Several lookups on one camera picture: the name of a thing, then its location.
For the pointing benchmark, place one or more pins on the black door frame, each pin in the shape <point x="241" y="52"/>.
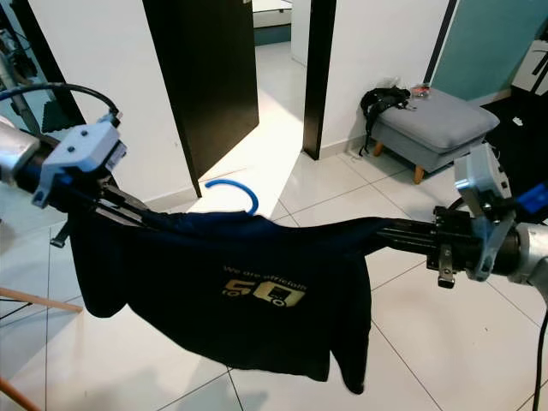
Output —
<point x="318" y="77"/>

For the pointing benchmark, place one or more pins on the navy printed T-shirt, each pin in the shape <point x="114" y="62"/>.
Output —
<point x="180" y="274"/>

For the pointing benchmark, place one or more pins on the grey upholstered ottoman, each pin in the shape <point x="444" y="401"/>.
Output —
<point x="437" y="124"/>

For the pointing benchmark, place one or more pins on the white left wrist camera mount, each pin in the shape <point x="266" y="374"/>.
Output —
<point x="90" y="150"/>

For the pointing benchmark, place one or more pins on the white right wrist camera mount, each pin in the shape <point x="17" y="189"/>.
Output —
<point x="479" y="184"/>

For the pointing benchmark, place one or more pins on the blue plastic hanger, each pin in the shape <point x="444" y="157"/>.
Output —
<point x="240" y="184"/>

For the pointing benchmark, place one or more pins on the black sofa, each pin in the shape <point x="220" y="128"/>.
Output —
<point x="522" y="128"/>

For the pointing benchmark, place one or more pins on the wooden furniture leg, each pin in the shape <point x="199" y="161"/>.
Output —
<point x="43" y="300"/>
<point x="17" y="396"/>

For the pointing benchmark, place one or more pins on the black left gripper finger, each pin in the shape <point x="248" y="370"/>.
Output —
<point x="116" y="216"/>
<point x="124" y="201"/>

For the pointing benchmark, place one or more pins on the teal glass partition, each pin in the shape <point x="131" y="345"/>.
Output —
<point x="479" y="43"/>

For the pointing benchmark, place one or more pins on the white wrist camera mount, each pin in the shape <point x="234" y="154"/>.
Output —
<point x="90" y="150"/>
<point x="479" y="184"/>

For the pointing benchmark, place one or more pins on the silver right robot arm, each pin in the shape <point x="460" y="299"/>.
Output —
<point x="533" y="253"/>

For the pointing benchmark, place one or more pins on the black door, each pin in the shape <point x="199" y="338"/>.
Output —
<point x="205" y="77"/>

